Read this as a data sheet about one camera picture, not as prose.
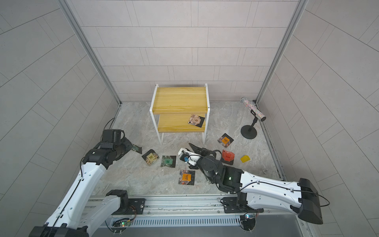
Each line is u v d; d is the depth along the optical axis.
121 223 0.66
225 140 0.94
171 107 0.72
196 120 0.87
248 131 0.98
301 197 0.41
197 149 0.60
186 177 0.80
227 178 0.52
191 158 0.54
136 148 0.79
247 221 0.68
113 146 0.55
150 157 0.87
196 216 0.69
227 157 0.87
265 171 0.81
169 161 0.87
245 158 0.86
